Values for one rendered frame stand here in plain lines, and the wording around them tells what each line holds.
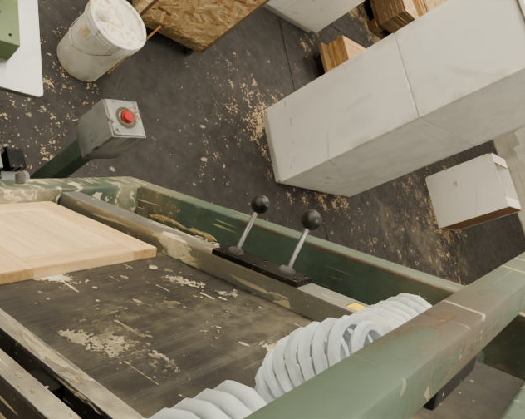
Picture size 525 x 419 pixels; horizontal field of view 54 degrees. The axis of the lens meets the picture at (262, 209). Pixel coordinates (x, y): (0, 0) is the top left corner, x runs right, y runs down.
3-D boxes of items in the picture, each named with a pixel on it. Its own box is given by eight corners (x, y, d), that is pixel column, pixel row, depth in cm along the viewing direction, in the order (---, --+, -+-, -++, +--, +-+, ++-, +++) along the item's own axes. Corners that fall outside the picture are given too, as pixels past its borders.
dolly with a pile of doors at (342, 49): (345, 68, 502) (373, 51, 484) (358, 115, 488) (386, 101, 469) (308, 46, 457) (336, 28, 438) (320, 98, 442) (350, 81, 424)
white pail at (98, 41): (105, 46, 280) (158, -4, 251) (110, 94, 271) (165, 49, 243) (49, 24, 257) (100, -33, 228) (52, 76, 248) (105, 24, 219)
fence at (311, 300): (77, 206, 134) (78, 191, 133) (429, 355, 78) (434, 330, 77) (60, 207, 130) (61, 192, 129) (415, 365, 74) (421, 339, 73)
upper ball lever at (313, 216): (280, 278, 92) (311, 212, 95) (296, 285, 90) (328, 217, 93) (270, 271, 89) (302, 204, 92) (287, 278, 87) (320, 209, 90)
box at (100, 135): (105, 125, 166) (137, 101, 155) (114, 160, 164) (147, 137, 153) (71, 123, 156) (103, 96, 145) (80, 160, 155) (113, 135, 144)
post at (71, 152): (0, 209, 209) (99, 134, 163) (3, 224, 208) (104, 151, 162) (-15, 210, 204) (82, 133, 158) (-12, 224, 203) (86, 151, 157)
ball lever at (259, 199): (231, 258, 100) (261, 198, 102) (245, 264, 97) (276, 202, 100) (220, 251, 97) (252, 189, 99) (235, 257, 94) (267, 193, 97)
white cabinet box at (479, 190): (441, 183, 595) (504, 160, 551) (455, 231, 578) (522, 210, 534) (424, 177, 561) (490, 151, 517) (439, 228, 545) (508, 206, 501)
